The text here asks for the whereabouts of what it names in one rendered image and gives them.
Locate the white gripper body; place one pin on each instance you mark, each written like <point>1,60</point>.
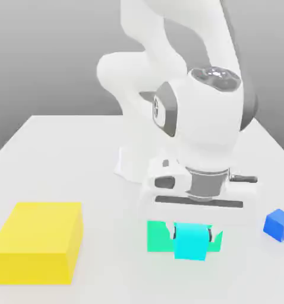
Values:
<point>199,213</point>

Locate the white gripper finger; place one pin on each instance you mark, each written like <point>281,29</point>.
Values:
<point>170,230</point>
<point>214,232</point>

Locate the small cyan cube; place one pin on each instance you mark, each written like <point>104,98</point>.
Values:
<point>190,242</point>

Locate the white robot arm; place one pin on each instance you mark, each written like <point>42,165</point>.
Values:
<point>203,123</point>

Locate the small blue cube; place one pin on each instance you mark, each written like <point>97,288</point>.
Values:
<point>278,225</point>

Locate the large green box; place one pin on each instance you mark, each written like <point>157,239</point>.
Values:
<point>158,237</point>

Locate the large yellow box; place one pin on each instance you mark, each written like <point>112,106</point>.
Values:
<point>32,242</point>

